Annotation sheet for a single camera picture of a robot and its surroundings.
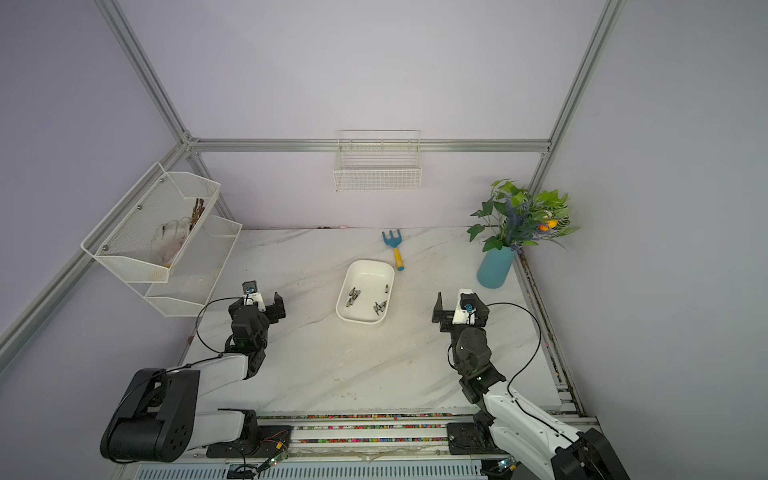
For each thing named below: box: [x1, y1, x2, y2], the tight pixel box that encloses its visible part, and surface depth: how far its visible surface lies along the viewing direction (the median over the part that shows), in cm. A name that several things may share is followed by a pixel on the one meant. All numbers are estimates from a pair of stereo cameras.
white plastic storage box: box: [335, 259, 395, 325], surface depth 103 cm
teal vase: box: [476, 246, 515, 289], surface depth 103 cm
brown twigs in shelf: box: [189, 198, 205, 231], surface depth 83 cm
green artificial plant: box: [467, 178, 579, 253], surface depth 83 cm
